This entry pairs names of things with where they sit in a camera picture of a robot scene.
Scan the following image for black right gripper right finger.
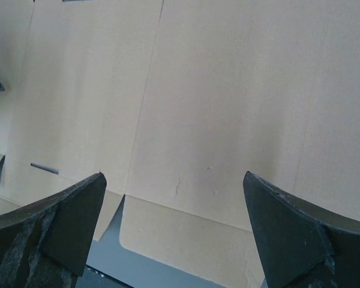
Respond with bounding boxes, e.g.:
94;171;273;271
243;172;360;287

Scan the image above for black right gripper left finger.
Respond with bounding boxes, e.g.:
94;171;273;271
0;173;107;287

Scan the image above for brown cardboard box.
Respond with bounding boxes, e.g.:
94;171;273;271
0;1;360;287

